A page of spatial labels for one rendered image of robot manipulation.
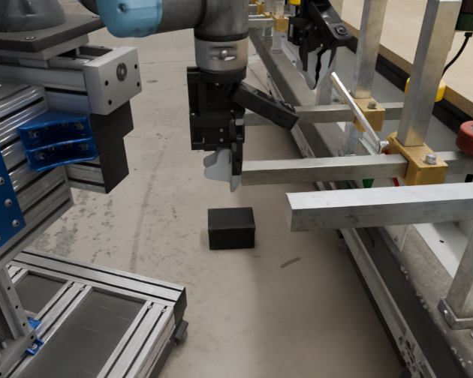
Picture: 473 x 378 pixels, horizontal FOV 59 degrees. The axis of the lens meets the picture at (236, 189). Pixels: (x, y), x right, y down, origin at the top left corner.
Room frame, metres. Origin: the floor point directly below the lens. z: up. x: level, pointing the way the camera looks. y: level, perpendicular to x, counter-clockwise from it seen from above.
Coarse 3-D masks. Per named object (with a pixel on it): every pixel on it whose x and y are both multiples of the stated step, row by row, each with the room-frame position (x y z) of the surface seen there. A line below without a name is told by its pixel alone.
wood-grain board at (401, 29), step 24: (360, 0) 2.03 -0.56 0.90; (408, 0) 2.03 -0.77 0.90; (384, 24) 1.52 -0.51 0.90; (408, 24) 1.52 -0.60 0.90; (384, 48) 1.21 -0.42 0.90; (408, 48) 1.19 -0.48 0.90; (456, 48) 1.19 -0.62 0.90; (408, 72) 1.05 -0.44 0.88; (456, 72) 0.98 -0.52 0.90; (456, 96) 0.84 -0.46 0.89
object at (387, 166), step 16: (272, 160) 0.62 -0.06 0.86; (288, 160) 0.62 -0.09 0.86; (304, 160) 0.62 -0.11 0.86; (320, 160) 0.62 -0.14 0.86; (336, 160) 0.62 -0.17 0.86; (352, 160) 0.62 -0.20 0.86; (368, 160) 0.62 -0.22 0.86; (384, 160) 0.62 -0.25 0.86; (400, 160) 0.62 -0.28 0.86; (448, 160) 0.62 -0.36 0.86; (464, 160) 0.62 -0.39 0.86; (256, 176) 0.59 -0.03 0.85; (272, 176) 0.59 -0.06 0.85; (288, 176) 0.59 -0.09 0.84; (304, 176) 0.59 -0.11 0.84; (320, 176) 0.60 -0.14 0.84; (336, 176) 0.60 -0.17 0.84; (352, 176) 0.60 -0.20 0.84; (368, 176) 0.61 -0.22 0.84; (384, 176) 0.61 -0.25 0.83; (400, 176) 0.61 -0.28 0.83
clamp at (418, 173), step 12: (396, 132) 0.71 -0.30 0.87; (396, 144) 0.66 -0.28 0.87; (408, 156) 0.62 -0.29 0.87; (420, 156) 0.61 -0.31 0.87; (408, 168) 0.61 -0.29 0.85; (420, 168) 0.58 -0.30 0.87; (432, 168) 0.58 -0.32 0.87; (444, 168) 0.58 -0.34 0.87; (408, 180) 0.60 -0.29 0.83; (420, 180) 0.58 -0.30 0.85; (432, 180) 0.58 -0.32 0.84
